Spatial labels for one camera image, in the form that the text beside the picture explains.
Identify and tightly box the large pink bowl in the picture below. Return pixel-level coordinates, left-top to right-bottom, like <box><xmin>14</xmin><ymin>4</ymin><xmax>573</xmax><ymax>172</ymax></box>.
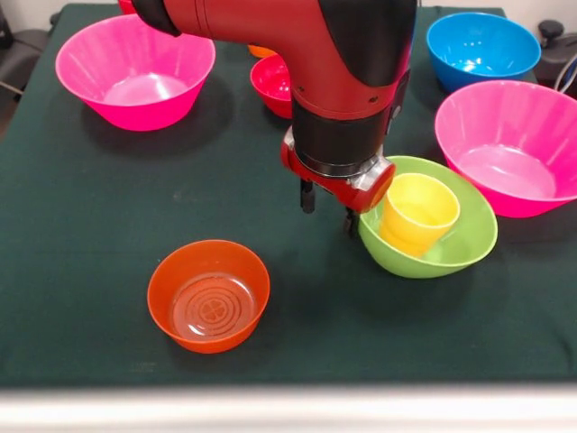
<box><xmin>435</xmin><ymin>79</ymin><xmax>577</xmax><ymax>219</ymax></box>
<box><xmin>54</xmin><ymin>13</ymin><xmax>216</xmax><ymax>133</ymax></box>

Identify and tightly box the dark green tablecloth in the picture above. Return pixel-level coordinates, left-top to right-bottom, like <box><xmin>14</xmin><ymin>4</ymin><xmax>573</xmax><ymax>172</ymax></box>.
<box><xmin>0</xmin><ymin>3</ymin><xmax>577</xmax><ymax>389</ymax></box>

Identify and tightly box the orange bowl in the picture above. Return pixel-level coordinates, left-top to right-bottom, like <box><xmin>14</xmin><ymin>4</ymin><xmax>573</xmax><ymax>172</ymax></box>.
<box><xmin>147</xmin><ymin>239</ymin><xmax>271</xmax><ymax>355</ymax></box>

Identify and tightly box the black pedestal leg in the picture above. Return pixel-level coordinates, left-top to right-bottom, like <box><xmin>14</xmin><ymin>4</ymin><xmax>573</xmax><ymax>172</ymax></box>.
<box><xmin>537</xmin><ymin>20</ymin><xmax>577</xmax><ymax>85</ymax></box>

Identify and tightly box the green bowl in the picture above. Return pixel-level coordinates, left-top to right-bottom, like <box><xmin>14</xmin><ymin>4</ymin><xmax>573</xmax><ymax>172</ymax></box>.
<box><xmin>358</xmin><ymin>155</ymin><xmax>499</xmax><ymax>280</ymax></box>

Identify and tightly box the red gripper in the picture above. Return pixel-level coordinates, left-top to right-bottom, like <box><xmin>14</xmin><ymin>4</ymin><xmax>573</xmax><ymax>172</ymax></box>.
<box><xmin>280</xmin><ymin>134</ymin><xmax>398</xmax><ymax>240</ymax></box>

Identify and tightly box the small crimson bowl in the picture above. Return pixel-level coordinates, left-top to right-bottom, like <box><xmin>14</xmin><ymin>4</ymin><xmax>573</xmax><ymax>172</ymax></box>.
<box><xmin>250</xmin><ymin>54</ymin><xmax>294</xmax><ymax>120</ymax></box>

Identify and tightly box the blue bowl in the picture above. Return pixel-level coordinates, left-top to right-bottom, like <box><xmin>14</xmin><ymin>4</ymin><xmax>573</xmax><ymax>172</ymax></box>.
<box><xmin>412</xmin><ymin>12</ymin><xmax>542</xmax><ymax>94</ymax></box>

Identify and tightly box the yellow cup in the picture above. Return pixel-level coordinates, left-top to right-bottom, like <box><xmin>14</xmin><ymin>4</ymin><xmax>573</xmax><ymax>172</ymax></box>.
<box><xmin>378</xmin><ymin>172</ymin><xmax>462</xmax><ymax>259</ymax></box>

